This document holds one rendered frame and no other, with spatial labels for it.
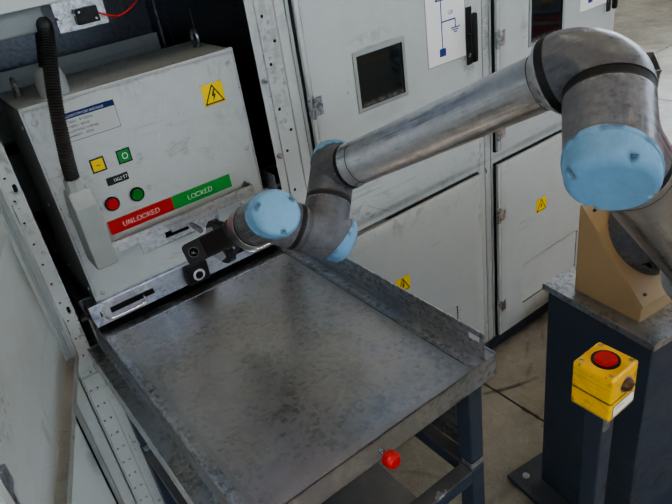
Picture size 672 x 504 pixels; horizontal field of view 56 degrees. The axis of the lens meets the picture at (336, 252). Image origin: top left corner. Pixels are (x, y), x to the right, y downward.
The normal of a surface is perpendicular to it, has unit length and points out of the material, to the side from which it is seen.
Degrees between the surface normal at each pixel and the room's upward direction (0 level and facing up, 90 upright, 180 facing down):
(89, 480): 90
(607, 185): 120
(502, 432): 0
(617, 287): 90
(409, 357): 0
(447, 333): 90
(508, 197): 90
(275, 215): 57
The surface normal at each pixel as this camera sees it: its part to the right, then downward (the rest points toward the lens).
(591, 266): -0.84, 0.37
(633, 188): -0.20, 0.87
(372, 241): 0.60, 0.33
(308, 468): -0.14, -0.85
